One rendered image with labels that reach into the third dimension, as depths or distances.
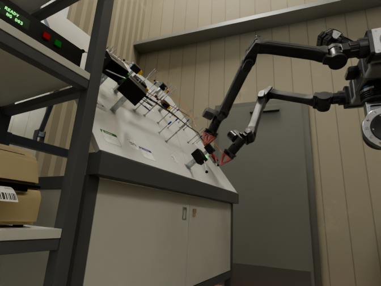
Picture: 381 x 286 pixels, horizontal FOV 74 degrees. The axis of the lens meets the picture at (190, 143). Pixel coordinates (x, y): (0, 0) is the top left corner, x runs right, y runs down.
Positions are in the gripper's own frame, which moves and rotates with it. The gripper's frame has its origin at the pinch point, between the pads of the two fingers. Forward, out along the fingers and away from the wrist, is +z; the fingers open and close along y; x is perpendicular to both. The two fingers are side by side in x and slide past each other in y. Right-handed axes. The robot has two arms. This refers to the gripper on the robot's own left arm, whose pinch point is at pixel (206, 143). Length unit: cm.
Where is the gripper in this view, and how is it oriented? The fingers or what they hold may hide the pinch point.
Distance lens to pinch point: 161.6
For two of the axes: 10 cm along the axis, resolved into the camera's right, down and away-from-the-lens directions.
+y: -3.3, -0.9, -9.4
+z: -4.3, 9.0, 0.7
